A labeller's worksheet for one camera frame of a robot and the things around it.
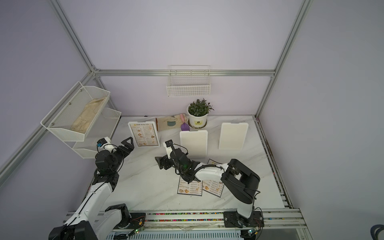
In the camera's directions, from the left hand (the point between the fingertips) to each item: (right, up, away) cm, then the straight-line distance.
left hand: (128, 143), depth 82 cm
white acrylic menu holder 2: (+38, -1, +7) cm, 38 cm away
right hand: (+19, -7, +3) cm, 21 cm away
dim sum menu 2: (+36, -26, +2) cm, 45 cm away
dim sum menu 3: (+48, -26, +3) cm, 54 cm away
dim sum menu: (+5, +4, +13) cm, 14 cm away
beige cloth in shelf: (-21, +12, -5) cm, 25 cm away
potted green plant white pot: (+39, +20, +19) cm, 48 cm away
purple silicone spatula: (+29, +10, +29) cm, 42 cm away
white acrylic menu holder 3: (+61, +4, +11) cm, 63 cm away
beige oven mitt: (+14, +13, +33) cm, 38 cm away
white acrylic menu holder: (+12, +10, +8) cm, 18 cm away
